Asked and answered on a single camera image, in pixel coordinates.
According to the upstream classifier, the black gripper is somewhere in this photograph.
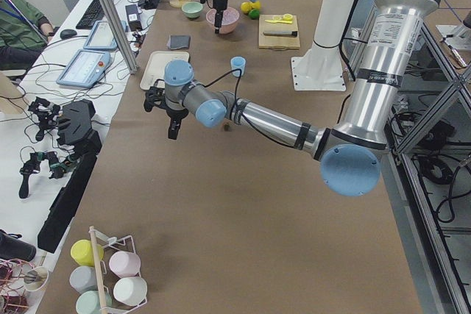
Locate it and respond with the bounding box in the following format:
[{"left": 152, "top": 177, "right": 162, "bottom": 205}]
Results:
[
  {"left": 213, "top": 0, "right": 227, "bottom": 33},
  {"left": 165, "top": 103, "right": 189, "bottom": 140}
]

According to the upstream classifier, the pink bowl of ice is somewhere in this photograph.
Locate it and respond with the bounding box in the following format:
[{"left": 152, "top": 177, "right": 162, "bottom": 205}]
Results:
[{"left": 205, "top": 7, "right": 240, "bottom": 35}]

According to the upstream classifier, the light blue cup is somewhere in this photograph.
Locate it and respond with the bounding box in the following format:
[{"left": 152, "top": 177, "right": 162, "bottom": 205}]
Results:
[{"left": 230, "top": 56, "right": 246, "bottom": 77}]

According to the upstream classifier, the pink cup in rack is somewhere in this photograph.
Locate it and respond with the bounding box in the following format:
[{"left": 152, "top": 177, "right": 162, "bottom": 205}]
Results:
[{"left": 108, "top": 251, "right": 141, "bottom": 278}]

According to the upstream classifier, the yellow cup in rack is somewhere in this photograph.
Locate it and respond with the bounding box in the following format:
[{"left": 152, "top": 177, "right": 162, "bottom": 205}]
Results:
[{"left": 70, "top": 240, "right": 94, "bottom": 266}]

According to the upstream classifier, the white cup in rack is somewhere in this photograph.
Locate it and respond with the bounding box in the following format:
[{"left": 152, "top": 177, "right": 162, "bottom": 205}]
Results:
[{"left": 113, "top": 276, "right": 147, "bottom": 306}]

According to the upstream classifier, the grey cup in rack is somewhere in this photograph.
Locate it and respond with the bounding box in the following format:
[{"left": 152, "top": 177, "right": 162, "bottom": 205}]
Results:
[{"left": 69, "top": 265, "right": 98, "bottom": 294}]

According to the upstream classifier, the green bowl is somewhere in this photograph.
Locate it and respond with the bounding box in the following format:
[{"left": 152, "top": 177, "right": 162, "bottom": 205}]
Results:
[{"left": 181, "top": 1, "right": 203, "bottom": 19}]

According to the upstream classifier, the upper yellow lemon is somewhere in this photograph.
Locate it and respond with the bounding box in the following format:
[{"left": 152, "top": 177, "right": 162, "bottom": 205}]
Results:
[{"left": 240, "top": 2, "right": 252, "bottom": 14}]

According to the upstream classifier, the green lime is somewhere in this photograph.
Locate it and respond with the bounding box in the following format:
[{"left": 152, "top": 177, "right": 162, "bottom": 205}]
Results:
[{"left": 248, "top": 9, "right": 260, "bottom": 20}]

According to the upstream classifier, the yellow plastic knife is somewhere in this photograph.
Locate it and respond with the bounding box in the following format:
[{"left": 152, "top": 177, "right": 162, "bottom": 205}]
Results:
[{"left": 264, "top": 19, "right": 293, "bottom": 24}]

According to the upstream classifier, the grey folded cloth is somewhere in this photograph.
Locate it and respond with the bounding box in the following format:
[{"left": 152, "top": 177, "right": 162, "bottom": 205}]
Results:
[{"left": 167, "top": 35, "right": 191, "bottom": 50}]

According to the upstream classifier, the wooden cutting board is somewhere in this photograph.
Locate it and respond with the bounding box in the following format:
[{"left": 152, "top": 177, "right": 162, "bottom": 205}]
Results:
[{"left": 258, "top": 13, "right": 300, "bottom": 50}]

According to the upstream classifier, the steel muddler black tip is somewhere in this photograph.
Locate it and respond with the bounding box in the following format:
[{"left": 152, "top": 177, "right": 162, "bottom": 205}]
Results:
[{"left": 263, "top": 30, "right": 298, "bottom": 38}]

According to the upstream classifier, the cream rabbit tray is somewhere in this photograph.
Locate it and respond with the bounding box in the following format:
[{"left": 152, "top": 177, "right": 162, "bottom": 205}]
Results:
[{"left": 140, "top": 51, "right": 190, "bottom": 90}]

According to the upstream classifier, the lemon half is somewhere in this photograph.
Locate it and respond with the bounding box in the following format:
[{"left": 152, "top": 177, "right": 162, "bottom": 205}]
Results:
[{"left": 283, "top": 13, "right": 294, "bottom": 21}]

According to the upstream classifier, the black gripper part on desk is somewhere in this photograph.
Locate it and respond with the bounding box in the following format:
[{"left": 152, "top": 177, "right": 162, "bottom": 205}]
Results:
[{"left": 57, "top": 99, "right": 102, "bottom": 154}]

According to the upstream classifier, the near teach pendant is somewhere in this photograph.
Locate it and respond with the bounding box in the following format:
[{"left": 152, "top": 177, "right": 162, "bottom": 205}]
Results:
[{"left": 56, "top": 49, "right": 111, "bottom": 88}]

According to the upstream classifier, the teach pendant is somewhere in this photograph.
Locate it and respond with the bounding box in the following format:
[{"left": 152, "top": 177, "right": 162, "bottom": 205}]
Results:
[
  {"left": 56, "top": 49, "right": 111, "bottom": 88},
  {"left": 83, "top": 20, "right": 118, "bottom": 51}
]

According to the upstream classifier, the far teach pendant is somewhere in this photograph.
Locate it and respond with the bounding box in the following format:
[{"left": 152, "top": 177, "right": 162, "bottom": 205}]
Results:
[{"left": 83, "top": 20, "right": 118, "bottom": 51}]

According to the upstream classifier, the black keyboard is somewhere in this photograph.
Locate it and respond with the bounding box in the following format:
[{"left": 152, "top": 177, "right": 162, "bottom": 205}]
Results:
[{"left": 75, "top": 0, "right": 105, "bottom": 30}]

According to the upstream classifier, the black long box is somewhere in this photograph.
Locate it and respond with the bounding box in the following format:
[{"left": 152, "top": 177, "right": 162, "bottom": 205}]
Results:
[{"left": 37, "top": 153, "right": 97, "bottom": 253}]

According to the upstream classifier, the black computer mouse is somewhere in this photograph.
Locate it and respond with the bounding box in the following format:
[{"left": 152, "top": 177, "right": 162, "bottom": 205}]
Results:
[{"left": 60, "top": 29, "right": 77, "bottom": 40}]

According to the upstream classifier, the person in green jacket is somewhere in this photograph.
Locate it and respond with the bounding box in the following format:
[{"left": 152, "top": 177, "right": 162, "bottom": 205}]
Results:
[{"left": 1, "top": 0, "right": 55, "bottom": 71}]

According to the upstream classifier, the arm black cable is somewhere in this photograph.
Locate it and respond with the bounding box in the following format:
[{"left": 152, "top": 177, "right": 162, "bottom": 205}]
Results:
[{"left": 198, "top": 67, "right": 354, "bottom": 149}]

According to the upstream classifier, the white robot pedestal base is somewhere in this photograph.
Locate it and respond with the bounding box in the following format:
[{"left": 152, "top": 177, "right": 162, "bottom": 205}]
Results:
[{"left": 291, "top": 0, "right": 354, "bottom": 91}]

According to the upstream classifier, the white wire cup rack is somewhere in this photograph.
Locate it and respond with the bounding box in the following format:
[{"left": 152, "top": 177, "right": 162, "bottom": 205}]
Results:
[{"left": 89, "top": 227, "right": 148, "bottom": 313}]

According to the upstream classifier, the aluminium frame post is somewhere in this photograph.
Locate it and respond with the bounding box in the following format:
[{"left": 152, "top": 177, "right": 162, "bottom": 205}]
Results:
[{"left": 99, "top": 0, "right": 138, "bottom": 74}]

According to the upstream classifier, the wooden rack handle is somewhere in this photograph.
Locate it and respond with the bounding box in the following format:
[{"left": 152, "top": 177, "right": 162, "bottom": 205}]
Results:
[{"left": 89, "top": 226, "right": 109, "bottom": 314}]

